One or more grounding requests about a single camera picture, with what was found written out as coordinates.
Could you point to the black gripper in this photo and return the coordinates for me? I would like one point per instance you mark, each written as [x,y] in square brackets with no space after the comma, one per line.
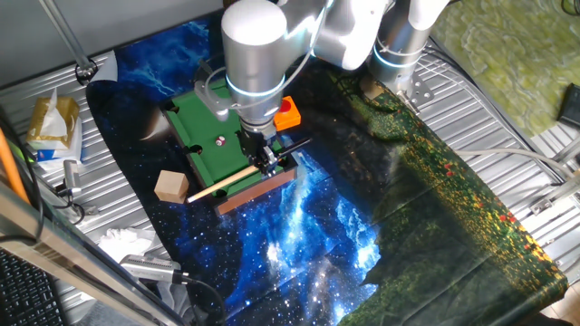
[254,142]

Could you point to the red and white pool ball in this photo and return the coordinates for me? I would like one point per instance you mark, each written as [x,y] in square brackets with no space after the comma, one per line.
[220,141]

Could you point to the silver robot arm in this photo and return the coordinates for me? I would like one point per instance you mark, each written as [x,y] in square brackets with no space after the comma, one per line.
[258,45]

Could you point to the mini green pool table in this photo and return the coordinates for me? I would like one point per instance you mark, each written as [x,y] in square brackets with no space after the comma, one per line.
[199,122]

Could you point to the orange box red button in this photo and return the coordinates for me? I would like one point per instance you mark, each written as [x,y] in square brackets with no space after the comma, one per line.
[290,117]

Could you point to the wooden cube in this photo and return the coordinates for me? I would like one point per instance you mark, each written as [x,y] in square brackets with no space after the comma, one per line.
[171,188]

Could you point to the galaxy and forest printed cloth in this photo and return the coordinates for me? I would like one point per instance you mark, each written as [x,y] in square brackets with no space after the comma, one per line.
[317,249]

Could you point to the crumpled white tissue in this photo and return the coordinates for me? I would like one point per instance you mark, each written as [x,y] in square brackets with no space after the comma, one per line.
[127,242]

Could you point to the grey towel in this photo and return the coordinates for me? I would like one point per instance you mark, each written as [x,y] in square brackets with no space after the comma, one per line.
[176,299]

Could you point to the black white device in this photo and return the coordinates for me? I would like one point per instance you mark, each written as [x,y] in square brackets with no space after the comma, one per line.
[71,174]

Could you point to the yellow white package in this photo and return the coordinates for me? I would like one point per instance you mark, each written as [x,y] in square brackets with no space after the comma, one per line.
[50,122]

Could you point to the grey tripod pole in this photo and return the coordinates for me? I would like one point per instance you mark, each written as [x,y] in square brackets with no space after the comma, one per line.
[68,36]

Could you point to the orange pole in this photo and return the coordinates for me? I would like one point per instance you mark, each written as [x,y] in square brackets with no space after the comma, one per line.
[10,172]

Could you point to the green textured mat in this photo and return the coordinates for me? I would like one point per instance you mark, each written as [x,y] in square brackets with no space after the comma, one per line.
[507,54]

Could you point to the black keyboard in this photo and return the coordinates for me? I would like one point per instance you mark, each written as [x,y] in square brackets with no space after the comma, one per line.
[22,294]

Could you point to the black box device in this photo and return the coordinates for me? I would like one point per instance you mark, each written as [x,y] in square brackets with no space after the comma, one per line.
[570,106]

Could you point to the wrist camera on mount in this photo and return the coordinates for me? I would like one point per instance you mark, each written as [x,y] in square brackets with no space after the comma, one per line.
[213,102]

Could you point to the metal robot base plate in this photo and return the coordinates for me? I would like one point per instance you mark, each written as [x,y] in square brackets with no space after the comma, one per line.
[419,90]

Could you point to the aluminium frame bar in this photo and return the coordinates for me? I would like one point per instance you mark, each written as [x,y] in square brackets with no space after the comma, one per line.
[68,258]

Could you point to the aluminium corner bracket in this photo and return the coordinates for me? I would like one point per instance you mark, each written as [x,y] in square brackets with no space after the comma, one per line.
[559,192]

